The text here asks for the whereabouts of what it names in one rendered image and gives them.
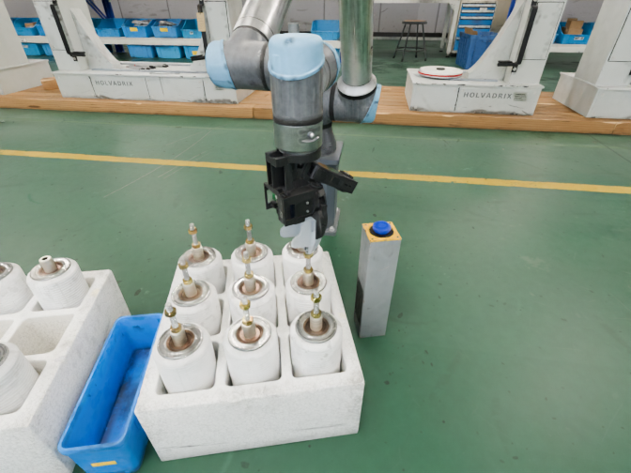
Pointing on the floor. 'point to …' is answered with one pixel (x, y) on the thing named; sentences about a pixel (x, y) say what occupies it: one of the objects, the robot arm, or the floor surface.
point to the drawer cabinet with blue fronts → (474, 16)
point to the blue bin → (113, 402)
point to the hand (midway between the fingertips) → (311, 245)
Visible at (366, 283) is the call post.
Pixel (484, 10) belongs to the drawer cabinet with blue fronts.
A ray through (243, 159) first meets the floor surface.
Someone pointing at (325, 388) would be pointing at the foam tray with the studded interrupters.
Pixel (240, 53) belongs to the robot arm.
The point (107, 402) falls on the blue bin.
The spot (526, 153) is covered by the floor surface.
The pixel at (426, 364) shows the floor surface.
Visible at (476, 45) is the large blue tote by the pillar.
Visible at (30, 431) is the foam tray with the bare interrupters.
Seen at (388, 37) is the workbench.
